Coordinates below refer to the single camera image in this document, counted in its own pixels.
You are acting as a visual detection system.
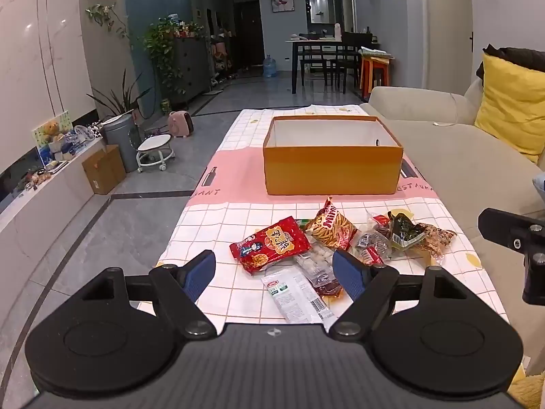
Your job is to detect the clear dark red snack packet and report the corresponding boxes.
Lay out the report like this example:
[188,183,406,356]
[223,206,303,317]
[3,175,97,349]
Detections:
[294,245,345,300]

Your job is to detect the white green snack packet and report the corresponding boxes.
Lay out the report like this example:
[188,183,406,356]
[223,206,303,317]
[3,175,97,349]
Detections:
[261,266,337,324]

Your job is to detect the checkered printed tablecloth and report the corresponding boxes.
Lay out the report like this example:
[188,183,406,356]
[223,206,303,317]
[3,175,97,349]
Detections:
[155,104,509,337]

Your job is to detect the ivy plant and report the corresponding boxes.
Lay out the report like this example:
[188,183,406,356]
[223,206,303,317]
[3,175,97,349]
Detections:
[142,17,205,94]

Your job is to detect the orange striped snack packet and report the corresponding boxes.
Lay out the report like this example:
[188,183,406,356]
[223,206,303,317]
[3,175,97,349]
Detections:
[305,197,358,251]

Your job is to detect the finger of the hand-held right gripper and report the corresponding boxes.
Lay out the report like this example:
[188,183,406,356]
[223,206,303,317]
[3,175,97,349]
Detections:
[523,252,545,306]
[478,207,545,255]

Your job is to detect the clear bag small red packets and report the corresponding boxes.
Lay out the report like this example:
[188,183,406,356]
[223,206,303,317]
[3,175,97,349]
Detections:
[351,211,394,267]

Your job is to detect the grey dresser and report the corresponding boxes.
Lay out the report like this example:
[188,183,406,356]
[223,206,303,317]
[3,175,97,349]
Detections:
[170,36,212,103]

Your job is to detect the long-leaf potted plant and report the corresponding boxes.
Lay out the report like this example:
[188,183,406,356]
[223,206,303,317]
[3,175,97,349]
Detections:
[87,69,152,121]

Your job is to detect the beige sofa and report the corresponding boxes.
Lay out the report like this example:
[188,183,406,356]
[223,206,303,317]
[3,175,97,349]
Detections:
[360,79,545,367]

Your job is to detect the dark green snack packet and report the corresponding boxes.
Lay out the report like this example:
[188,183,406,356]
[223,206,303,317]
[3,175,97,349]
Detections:
[387,210,429,251]

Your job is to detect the orange stools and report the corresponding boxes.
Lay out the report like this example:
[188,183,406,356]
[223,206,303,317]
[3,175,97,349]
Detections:
[360,53,394,100]

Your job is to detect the teddy bear picture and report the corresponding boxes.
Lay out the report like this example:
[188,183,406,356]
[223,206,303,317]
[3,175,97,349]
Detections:
[32,111,75,167]

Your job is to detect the yellow pillow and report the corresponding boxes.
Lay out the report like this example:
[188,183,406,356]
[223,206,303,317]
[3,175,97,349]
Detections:
[474,52,545,163]

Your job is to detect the dining table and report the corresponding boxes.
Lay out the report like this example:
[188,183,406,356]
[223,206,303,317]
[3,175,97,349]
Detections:
[285,34,379,94]

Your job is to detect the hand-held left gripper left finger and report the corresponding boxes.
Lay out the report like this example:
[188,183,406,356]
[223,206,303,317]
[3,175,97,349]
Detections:
[81,249,218,338]

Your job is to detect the orange cardboard box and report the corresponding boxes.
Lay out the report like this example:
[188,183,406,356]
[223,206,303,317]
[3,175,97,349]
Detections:
[263,115,404,197]

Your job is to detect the pink heater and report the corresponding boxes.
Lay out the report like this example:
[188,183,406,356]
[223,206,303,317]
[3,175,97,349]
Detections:
[167,111,194,138]

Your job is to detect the dark cushion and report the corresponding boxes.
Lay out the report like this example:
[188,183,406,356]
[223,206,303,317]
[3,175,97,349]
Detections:
[476,44,545,79]

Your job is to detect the clear peanut snack packet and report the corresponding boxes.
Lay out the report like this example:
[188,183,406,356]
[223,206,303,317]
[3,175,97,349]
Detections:
[409,222,458,265]

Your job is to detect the trailing wall plant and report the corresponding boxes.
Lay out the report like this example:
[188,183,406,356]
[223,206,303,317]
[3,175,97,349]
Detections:
[85,3,128,39]

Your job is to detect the white round wheeled stool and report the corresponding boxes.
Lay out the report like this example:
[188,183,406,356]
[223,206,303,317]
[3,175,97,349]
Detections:
[136,134,176,173]

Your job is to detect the black dining chair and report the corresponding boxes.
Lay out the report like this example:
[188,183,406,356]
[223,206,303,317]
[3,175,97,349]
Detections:
[300,45,337,86]
[334,32,373,92]

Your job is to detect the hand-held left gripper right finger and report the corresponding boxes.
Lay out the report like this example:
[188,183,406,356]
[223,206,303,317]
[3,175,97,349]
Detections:
[330,249,467,338]

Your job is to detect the yellow fuzzy cloth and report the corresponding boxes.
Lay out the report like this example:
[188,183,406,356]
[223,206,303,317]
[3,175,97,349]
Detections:
[507,370,545,409]

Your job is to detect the grey trash bin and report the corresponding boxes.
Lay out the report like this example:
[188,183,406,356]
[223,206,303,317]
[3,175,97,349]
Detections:
[102,113,141,173]

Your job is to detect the brown cardboard carton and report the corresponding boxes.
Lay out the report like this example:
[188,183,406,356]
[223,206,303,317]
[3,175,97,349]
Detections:
[82,145,127,195]

